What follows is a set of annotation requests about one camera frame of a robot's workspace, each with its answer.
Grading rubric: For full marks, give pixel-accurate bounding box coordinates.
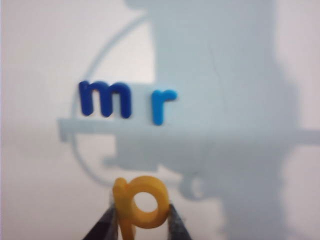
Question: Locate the light blue letter r magnet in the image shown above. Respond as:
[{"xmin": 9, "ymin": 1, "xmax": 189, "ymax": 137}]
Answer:
[{"xmin": 151, "ymin": 89, "xmax": 178, "ymax": 126}]

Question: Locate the yellow letter p magnet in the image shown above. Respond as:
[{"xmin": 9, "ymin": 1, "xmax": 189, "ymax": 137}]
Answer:
[{"xmin": 112, "ymin": 175, "xmax": 171, "ymax": 240}]

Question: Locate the dark blue letter m magnet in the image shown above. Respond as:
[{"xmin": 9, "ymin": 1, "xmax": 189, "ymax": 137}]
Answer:
[{"xmin": 78, "ymin": 79, "xmax": 133, "ymax": 119}]

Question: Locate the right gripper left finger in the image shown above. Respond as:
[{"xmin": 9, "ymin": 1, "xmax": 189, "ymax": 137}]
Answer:
[{"xmin": 81, "ymin": 202, "xmax": 121, "ymax": 240}]

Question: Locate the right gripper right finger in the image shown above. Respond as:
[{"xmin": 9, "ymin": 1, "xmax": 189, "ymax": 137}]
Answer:
[{"xmin": 167, "ymin": 203, "xmax": 194, "ymax": 240}]

